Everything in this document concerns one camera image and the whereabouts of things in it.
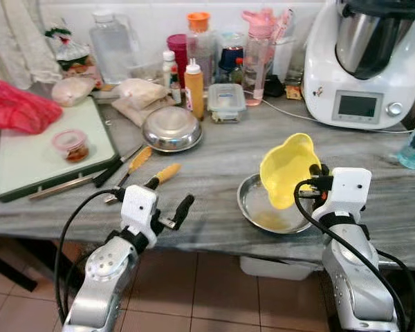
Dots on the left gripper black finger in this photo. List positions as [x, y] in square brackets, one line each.
[184, 211]
[154, 183]

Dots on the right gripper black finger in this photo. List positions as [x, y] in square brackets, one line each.
[326, 171]
[315, 171]

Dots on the yellow plastic bowl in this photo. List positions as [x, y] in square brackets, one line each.
[287, 169]

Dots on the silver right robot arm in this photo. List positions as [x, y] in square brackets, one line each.
[356, 277]

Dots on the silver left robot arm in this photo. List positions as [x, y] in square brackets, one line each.
[100, 277]

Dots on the yellow-tipped steel tongs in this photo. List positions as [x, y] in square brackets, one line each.
[167, 173]

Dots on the deep steel bowl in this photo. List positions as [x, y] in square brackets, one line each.
[171, 130]

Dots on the shallow steel bowl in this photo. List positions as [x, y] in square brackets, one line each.
[263, 218]

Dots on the small orange-labelled jar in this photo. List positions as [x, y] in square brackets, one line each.
[294, 90]

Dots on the white plastic bin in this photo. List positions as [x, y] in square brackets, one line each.
[277, 268]

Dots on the large beige food bag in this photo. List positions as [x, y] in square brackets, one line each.
[140, 92]

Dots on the small pink-lidded plastic tub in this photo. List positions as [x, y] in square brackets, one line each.
[70, 144]

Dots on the small black object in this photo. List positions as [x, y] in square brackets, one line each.
[274, 86]

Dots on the white kitchen food processor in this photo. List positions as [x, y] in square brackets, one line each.
[325, 76]

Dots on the yellow squeeze bottle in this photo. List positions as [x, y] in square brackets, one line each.
[194, 93]

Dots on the clear lidded food container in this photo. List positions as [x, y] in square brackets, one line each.
[227, 102]

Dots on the small white-capped sauce bottle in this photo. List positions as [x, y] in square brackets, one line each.
[169, 72]

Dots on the clear plastic jug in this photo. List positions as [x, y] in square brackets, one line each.
[290, 59]

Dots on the pink water bottle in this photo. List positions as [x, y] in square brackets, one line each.
[257, 69]

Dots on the white green-edged cutting board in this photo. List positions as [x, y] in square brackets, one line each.
[34, 162]

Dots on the small beige food bag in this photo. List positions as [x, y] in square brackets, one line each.
[72, 91]

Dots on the magenta plastic cup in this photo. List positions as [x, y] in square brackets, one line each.
[176, 48]

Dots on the large clear plastic bottle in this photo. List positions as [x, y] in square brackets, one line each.
[114, 48]

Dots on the dark blue-lidded jar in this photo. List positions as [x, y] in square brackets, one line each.
[230, 59]

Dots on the orange-lidded clear bottle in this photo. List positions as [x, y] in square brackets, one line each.
[202, 48]

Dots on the red plastic bag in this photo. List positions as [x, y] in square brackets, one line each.
[21, 107]

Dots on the pink straw pack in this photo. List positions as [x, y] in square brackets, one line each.
[283, 21]

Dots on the snack packet with green bow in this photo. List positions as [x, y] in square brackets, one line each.
[69, 52]

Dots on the cream curtain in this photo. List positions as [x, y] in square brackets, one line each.
[21, 41]

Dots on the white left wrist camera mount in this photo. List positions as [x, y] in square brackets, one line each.
[138, 204]

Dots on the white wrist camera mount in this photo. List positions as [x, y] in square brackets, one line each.
[349, 187]
[138, 204]

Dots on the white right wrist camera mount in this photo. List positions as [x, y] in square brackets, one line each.
[349, 187]

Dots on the dark wooden table frame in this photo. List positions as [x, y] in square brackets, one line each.
[10, 273]

